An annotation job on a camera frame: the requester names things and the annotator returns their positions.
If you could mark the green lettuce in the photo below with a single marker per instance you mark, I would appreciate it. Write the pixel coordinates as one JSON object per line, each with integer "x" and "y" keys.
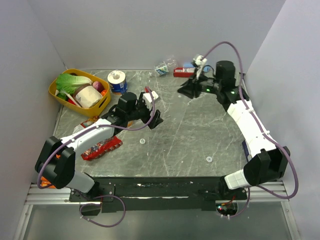
{"x": 68, "y": 83}

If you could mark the purple onion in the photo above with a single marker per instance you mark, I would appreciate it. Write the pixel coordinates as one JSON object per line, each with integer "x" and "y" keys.
{"x": 98, "y": 86}

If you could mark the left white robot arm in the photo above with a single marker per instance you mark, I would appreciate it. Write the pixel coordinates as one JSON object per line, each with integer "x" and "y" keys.
{"x": 107, "y": 126}

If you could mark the blue wrapped toilet paper roll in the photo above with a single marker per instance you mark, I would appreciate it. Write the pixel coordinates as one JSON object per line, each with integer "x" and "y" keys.
{"x": 117, "y": 81}

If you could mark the brown and cream jar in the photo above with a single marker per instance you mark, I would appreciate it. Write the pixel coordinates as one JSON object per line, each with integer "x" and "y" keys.
{"x": 86, "y": 96}

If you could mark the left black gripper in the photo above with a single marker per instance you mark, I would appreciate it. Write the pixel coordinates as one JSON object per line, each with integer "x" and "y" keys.
{"x": 146, "y": 119}

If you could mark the crushed clear plastic bottle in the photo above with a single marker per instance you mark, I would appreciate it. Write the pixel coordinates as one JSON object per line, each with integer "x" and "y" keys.
{"x": 165, "y": 67}

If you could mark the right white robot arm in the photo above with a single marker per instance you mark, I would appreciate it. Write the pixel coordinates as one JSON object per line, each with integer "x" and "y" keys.
{"x": 267, "y": 162}

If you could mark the light blue box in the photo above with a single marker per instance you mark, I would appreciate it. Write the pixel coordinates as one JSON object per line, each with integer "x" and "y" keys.
{"x": 188, "y": 65}

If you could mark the white bottle cap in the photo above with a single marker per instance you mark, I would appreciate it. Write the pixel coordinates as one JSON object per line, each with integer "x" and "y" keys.
{"x": 209, "y": 159}
{"x": 142, "y": 141}

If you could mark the red rectangular box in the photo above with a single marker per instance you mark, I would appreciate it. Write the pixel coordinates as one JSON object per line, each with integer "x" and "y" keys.
{"x": 183, "y": 72}

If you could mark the white and purple box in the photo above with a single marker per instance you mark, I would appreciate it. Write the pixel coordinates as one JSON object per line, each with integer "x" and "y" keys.
{"x": 246, "y": 151}

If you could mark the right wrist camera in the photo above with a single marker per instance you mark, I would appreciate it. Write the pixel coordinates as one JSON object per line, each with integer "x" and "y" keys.
{"x": 199, "y": 63}

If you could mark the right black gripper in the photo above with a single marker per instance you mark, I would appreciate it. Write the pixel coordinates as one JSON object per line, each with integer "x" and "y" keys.
{"x": 188, "y": 88}

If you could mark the red snack bag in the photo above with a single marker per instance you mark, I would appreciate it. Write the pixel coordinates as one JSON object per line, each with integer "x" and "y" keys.
{"x": 102, "y": 147}

